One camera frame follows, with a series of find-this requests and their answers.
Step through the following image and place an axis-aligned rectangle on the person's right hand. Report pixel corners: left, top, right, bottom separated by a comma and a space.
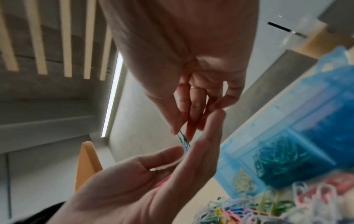
98, 0, 260, 142

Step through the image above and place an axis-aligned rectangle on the person's left hand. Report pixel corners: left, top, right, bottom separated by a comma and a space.
47, 109, 226, 224

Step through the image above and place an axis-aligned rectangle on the blue paper clip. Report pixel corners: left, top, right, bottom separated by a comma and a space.
176, 130, 192, 153

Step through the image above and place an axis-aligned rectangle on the bunch of yellow paper clips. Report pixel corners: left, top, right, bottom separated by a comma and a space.
232, 169, 257, 194

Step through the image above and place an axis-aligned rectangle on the blue compartment organizer box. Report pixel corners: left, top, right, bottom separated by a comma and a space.
214, 46, 354, 200

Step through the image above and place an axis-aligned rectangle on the bunch of green paper clips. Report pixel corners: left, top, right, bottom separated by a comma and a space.
253, 135, 336, 190

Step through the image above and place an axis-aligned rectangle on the pile of coloured paper clips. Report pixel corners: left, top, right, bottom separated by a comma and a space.
193, 172, 354, 224

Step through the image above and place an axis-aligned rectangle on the bunch of blue paper clips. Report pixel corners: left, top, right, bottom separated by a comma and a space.
301, 94, 354, 156

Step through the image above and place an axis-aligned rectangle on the round wooden table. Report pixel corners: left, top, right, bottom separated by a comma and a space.
171, 52, 354, 224

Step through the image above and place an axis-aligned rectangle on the ceiling light strip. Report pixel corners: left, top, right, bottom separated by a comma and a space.
101, 52, 125, 139

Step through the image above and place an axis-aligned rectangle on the black drinking straw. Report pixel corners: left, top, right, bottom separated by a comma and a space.
267, 21, 308, 38

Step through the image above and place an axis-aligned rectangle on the wooden slat partition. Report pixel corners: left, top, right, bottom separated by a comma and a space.
0, 0, 114, 82

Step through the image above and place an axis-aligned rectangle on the iced coffee plastic cup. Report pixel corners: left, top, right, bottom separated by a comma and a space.
279, 17, 354, 60

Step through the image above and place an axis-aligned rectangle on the white wall board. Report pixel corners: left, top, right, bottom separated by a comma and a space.
221, 0, 336, 114

